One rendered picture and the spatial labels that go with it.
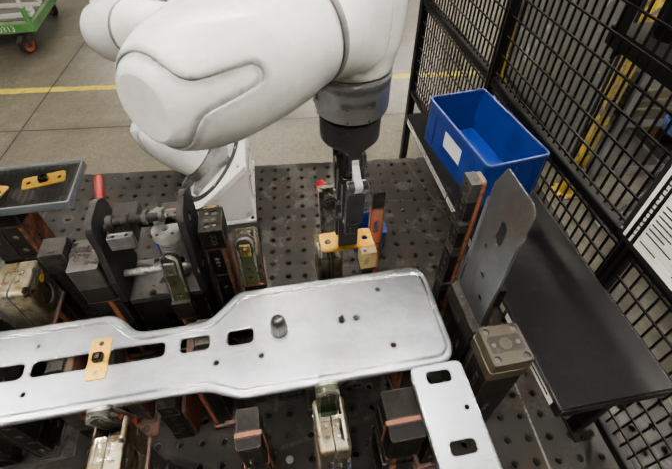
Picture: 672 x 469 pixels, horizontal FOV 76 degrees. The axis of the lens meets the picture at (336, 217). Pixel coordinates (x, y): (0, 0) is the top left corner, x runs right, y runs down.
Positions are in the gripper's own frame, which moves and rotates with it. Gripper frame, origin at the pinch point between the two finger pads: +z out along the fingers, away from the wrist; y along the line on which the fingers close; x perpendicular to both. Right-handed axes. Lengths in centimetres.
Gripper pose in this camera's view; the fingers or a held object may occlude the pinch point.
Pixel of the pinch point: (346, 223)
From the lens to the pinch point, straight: 66.2
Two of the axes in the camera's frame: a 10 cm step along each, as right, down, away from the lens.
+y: 1.8, 7.2, -6.7
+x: 9.8, -1.3, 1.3
